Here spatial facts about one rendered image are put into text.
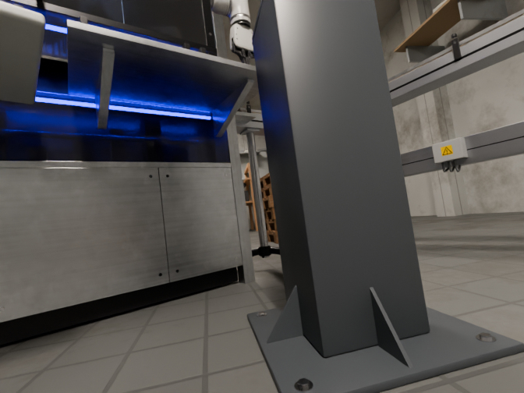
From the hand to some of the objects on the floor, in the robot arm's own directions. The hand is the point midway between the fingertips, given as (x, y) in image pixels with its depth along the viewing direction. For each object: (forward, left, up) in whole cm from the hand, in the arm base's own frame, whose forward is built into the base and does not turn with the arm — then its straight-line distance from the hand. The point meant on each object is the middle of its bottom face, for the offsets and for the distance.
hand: (246, 64), depth 111 cm
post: (+38, +6, -92) cm, 100 cm away
